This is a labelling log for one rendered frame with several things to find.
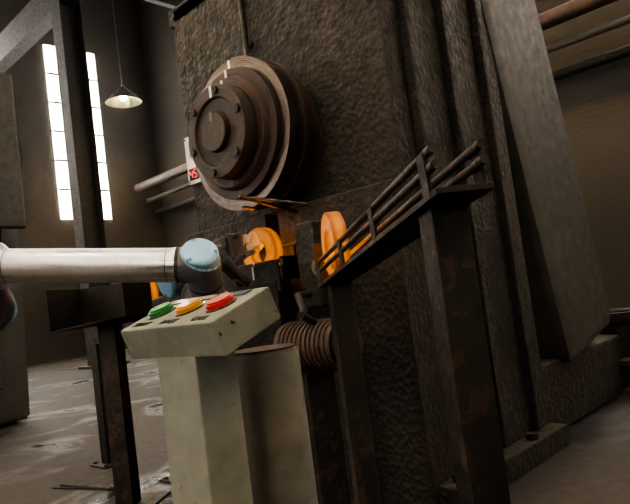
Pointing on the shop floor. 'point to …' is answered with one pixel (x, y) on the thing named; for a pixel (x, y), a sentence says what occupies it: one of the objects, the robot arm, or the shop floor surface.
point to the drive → (553, 223)
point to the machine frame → (419, 307)
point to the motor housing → (321, 405)
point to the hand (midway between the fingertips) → (261, 246)
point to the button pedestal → (204, 393)
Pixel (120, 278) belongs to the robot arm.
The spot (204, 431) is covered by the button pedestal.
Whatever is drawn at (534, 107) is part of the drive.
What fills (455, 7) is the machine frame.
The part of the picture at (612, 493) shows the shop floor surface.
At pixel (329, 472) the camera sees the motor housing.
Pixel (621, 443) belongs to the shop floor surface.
